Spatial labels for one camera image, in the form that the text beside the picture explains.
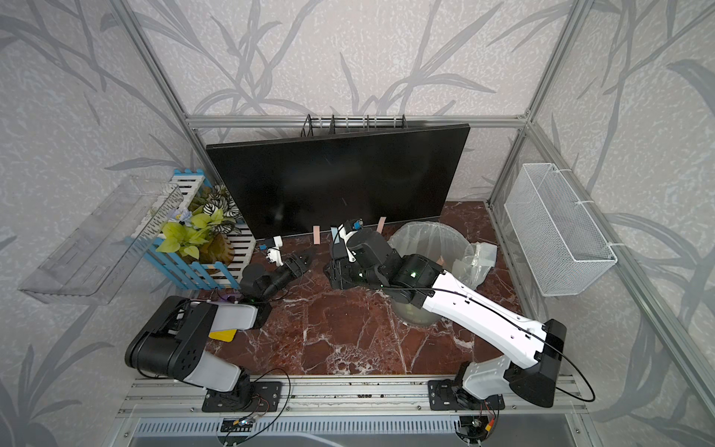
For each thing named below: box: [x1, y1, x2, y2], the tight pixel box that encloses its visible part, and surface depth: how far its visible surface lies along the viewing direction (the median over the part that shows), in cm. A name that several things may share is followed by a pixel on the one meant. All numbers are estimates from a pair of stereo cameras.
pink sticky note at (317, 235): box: [312, 225, 321, 245], surface depth 89 cm
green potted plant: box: [156, 184, 242, 266], surface depth 82 cm
